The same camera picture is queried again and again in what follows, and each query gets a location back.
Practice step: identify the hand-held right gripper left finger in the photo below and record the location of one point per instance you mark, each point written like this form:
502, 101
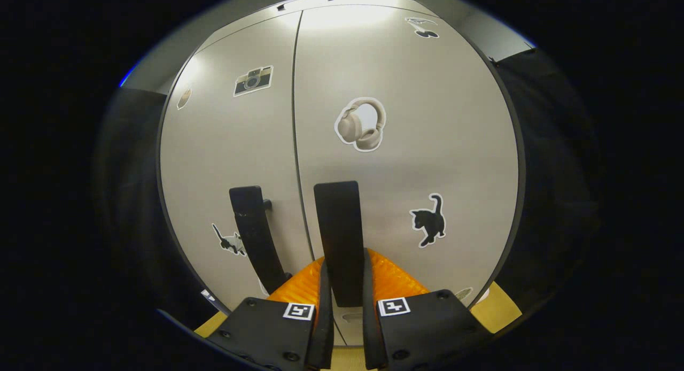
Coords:
325, 328

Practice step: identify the beige cabinet door camera sticker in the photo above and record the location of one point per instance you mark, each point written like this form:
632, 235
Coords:
224, 146

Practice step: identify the beige cabinet door headphones sticker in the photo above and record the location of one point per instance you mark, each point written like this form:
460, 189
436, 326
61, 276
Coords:
427, 120

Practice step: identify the grey double-door shoe cabinet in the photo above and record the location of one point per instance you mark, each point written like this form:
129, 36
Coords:
522, 168

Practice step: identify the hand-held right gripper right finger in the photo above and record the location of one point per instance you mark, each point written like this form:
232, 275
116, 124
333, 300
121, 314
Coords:
370, 333

